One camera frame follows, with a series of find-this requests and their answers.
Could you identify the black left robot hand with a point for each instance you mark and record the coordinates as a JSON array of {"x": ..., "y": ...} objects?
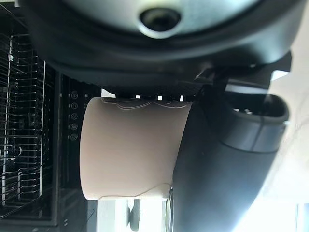
[{"x": 217, "y": 48}]

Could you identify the beige ceramic cup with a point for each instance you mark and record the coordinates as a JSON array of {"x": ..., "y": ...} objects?
[{"x": 132, "y": 149}]

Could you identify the black dishwasher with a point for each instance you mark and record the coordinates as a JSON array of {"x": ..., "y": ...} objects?
[{"x": 70, "y": 169}]

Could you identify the clear glass rim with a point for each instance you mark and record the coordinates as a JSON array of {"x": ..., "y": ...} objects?
[{"x": 170, "y": 207}]

